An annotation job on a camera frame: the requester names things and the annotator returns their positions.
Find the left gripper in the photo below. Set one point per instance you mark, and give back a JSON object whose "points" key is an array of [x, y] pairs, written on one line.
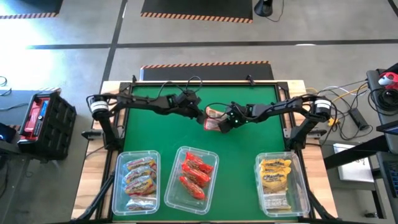
{"points": [[186, 104]]}

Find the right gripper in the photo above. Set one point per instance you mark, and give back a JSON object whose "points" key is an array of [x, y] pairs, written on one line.
{"points": [[237, 113]]}

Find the red Maruchan ramen packet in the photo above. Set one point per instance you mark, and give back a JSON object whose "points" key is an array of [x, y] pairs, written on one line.
{"points": [[211, 124]]}

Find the yellow Saucy Noods packet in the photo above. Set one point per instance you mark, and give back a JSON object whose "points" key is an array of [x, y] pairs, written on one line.
{"points": [[276, 170], [275, 163]]}

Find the yellow Maruchan ramen packet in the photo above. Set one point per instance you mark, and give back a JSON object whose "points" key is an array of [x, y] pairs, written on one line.
{"points": [[274, 182], [276, 201]]}

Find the blue-edged Maruchan ramen packet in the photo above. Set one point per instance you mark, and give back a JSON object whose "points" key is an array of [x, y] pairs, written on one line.
{"points": [[140, 188], [141, 163], [140, 175]]}

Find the clear plastic bin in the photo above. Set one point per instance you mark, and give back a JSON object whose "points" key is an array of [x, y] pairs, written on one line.
{"points": [[174, 199], [301, 199], [119, 205]]}

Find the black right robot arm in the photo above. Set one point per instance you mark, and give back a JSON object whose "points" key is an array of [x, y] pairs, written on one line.
{"points": [[280, 107]]}

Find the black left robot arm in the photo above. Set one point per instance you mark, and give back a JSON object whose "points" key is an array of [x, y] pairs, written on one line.
{"points": [[136, 102]]}

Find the black table clamp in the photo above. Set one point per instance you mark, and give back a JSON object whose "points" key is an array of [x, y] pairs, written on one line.
{"points": [[249, 79], [134, 78]]}

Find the black lamp base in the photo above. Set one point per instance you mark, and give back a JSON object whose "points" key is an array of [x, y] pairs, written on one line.
{"points": [[263, 7]]}

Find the black metal bar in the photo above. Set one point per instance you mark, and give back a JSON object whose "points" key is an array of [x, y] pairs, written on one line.
{"points": [[351, 154]]}

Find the white paper sheet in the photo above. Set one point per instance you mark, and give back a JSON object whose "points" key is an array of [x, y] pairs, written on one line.
{"points": [[354, 168]]}

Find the black plastic crate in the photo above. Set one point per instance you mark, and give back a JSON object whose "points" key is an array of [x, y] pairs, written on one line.
{"points": [[60, 124]]}

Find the black side desk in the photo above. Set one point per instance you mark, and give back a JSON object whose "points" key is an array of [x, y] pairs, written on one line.
{"points": [[373, 77]]}

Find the red toolbox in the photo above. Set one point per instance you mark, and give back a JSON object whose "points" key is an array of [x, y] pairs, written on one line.
{"points": [[35, 116]]}

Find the red and white device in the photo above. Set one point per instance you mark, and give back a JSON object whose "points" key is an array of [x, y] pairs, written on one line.
{"points": [[390, 81]]}

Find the black device blue light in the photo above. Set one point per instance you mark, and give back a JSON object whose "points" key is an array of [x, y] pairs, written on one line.
{"points": [[6, 132]]}

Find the grey metal bracket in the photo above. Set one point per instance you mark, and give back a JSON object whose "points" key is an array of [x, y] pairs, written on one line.
{"points": [[90, 134], [317, 133], [285, 132]]}

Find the black aluminium table frame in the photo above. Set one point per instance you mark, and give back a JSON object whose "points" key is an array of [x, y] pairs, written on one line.
{"points": [[101, 194]]}

